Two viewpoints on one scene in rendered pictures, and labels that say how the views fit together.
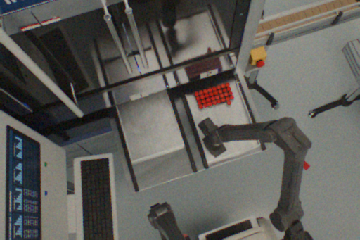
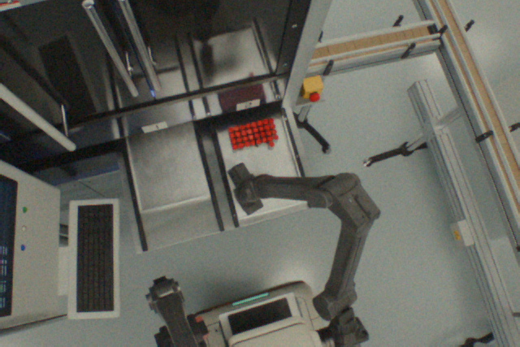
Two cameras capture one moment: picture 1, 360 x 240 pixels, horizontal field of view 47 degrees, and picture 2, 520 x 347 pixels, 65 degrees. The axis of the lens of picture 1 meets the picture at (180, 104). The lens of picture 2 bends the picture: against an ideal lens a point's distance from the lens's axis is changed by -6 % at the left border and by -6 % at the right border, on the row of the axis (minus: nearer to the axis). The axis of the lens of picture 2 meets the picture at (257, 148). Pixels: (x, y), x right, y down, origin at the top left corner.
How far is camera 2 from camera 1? 0.38 m
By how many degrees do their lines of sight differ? 5
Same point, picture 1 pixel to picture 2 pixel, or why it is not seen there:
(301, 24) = (366, 54)
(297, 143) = (361, 211)
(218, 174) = (253, 227)
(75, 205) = (68, 261)
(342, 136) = (399, 189)
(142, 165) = (153, 217)
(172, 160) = (193, 213)
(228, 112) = (270, 157)
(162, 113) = (185, 152)
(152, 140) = (170, 186)
